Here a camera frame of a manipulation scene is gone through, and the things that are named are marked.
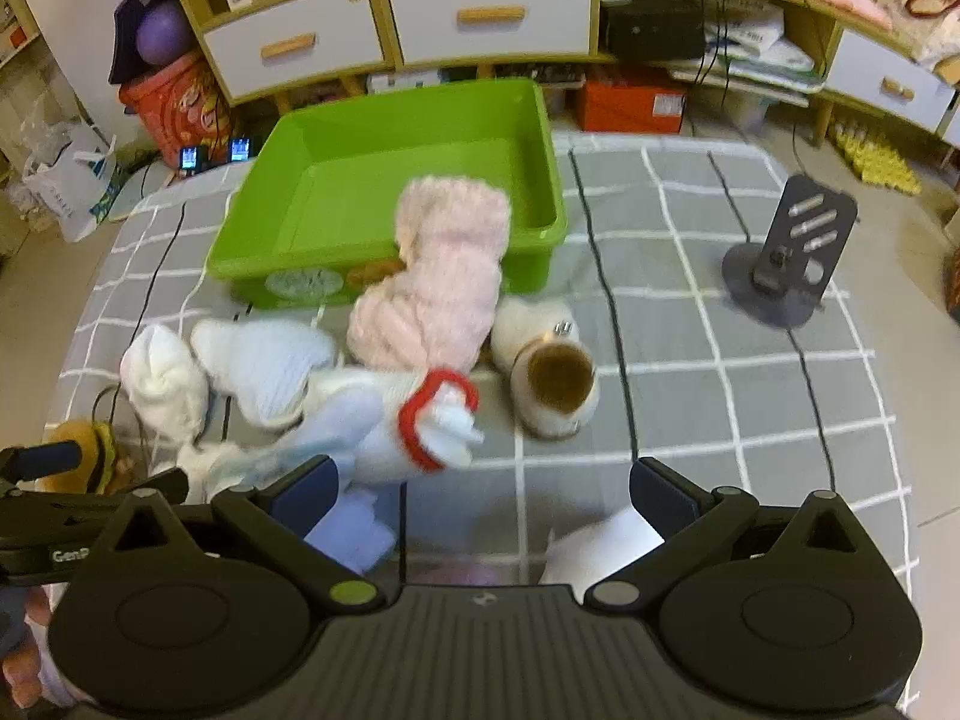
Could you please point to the white cloth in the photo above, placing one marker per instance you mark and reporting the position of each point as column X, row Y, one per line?
column 600, row 547

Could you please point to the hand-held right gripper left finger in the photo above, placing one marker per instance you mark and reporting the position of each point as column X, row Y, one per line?
column 311, row 496

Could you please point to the wooden cabinet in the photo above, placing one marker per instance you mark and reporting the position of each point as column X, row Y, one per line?
column 377, row 15

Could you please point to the yellow egg tray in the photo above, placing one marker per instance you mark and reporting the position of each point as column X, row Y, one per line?
column 877, row 157

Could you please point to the red snack bag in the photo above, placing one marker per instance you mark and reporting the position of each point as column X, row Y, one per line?
column 180, row 105

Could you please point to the purple ball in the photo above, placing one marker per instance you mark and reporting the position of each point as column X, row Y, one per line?
column 163, row 34

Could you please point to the large white ribbed plush toy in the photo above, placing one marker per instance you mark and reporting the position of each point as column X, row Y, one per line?
column 262, row 367

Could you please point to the small lit phone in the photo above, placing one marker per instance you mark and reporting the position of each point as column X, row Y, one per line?
column 240, row 148
column 190, row 158

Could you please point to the green plastic bin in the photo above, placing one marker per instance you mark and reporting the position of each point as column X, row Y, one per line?
column 420, row 142

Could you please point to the pink plush toy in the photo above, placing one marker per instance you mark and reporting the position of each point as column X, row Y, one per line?
column 427, row 300

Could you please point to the yellow burger plush toy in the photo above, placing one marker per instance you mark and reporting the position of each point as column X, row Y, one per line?
column 94, row 442

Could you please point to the dark grey phone stand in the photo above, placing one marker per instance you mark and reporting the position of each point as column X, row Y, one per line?
column 806, row 225

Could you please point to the person's left hand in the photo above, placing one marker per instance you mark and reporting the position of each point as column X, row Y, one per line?
column 19, row 679

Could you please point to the white and brown plush toy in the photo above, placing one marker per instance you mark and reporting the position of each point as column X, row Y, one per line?
column 517, row 330

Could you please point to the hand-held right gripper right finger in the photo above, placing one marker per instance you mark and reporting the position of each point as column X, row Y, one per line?
column 660, row 496

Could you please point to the grey checked blanket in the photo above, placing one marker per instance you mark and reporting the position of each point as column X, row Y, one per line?
column 675, row 405

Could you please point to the black printer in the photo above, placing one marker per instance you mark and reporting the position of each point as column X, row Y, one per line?
column 652, row 19

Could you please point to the white plastic bag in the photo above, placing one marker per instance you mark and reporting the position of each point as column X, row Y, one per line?
column 67, row 180

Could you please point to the clear plastic box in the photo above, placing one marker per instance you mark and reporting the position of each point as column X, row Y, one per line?
column 739, row 109

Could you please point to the orange box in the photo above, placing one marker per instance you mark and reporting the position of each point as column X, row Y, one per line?
column 634, row 105

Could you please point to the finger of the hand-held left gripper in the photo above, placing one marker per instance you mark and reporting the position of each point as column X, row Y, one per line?
column 41, row 461
column 171, row 484

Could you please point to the white plush toy red collar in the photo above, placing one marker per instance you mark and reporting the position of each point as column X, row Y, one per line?
column 390, row 420

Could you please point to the dark purple bag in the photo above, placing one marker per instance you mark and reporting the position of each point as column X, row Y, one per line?
column 126, row 22

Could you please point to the small white plush toy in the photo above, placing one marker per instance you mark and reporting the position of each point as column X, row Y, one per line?
column 161, row 382

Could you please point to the pile of white papers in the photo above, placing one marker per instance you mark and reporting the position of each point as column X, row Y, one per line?
column 757, row 41

